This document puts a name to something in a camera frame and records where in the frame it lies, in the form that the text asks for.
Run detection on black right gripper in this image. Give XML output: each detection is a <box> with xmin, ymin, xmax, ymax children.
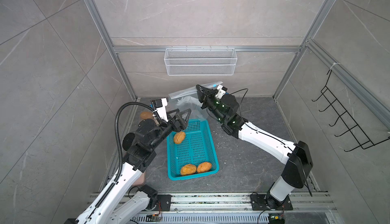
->
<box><xmin>198</xmin><ymin>86</ymin><xmax>227</xmax><ymax>125</ymax></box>

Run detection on clear plastic bag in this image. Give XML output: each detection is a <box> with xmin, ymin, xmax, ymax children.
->
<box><xmin>167</xmin><ymin>82</ymin><xmax>222</xmax><ymax>120</ymax></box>
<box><xmin>140</xmin><ymin>111</ymin><xmax>159</xmax><ymax>125</ymax></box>

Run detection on large yellow potato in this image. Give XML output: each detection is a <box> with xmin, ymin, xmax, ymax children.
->
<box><xmin>173</xmin><ymin>131</ymin><xmax>186</xmax><ymax>144</ymax></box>

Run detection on wrinkled orange potato bottom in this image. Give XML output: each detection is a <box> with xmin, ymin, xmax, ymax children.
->
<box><xmin>197</xmin><ymin>162</ymin><xmax>212</xmax><ymax>173</ymax></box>

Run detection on smooth brown potato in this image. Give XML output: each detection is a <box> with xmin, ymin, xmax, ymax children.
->
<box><xmin>140</xmin><ymin>111</ymin><xmax>154</xmax><ymax>120</ymax></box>

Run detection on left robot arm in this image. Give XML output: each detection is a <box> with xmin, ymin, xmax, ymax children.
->
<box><xmin>66</xmin><ymin>107</ymin><xmax>191</xmax><ymax>224</ymax></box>

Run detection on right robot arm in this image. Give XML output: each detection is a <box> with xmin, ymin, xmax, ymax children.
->
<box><xmin>196</xmin><ymin>85</ymin><xmax>313</xmax><ymax>209</ymax></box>

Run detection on teal plastic basket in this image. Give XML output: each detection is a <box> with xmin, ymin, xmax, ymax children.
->
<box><xmin>167</xmin><ymin>119</ymin><xmax>219</xmax><ymax>181</ymax></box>

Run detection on yellow potato lower middle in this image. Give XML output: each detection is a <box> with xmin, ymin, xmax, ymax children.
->
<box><xmin>180</xmin><ymin>164</ymin><xmax>197</xmax><ymax>176</ymax></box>

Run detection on pink rectangular case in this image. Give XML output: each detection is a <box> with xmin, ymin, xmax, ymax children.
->
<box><xmin>133</xmin><ymin>173</ymin><xmax>145</xmax><ymax>186</ymax></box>

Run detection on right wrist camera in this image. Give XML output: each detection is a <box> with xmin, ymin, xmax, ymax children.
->
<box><xmin>215</xmin><ymin>84</ymin><xmax>227</xmax><ymax>100</ymax></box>

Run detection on white mesh wall basket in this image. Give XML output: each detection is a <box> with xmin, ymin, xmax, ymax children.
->
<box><xmin>164</xmin><ymin>48</ymin><xmax>238</xmax><ymax>76</ymax></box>

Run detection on black corrugated cable hose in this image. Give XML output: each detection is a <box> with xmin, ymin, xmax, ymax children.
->
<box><xmin>94</xmin><ymin>101</ymin><xmax>154</xmax><ymax>209</ymax></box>

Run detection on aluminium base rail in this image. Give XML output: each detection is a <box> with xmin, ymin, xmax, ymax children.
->
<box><xmin>91</xmin><ymin>192</ymin><xmax>339</xmax><ymax>224</ymax></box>

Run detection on black wire hook rack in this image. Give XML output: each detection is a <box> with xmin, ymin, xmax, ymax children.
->
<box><xmin>311</xmin><ymin>70</ymin><xmax>390</xmax><ymax>152</ymax></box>

